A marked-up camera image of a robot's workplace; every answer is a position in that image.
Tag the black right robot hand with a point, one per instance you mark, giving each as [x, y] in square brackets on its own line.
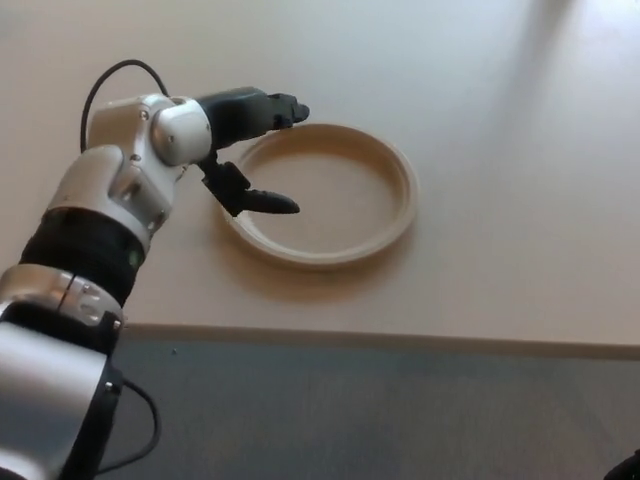
[629, 470]

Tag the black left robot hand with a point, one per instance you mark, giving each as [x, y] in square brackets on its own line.
[235, 112]

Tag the beige round paper plate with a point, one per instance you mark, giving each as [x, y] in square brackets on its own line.
[325, 210]

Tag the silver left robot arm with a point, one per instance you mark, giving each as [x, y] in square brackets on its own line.
[100, 190]

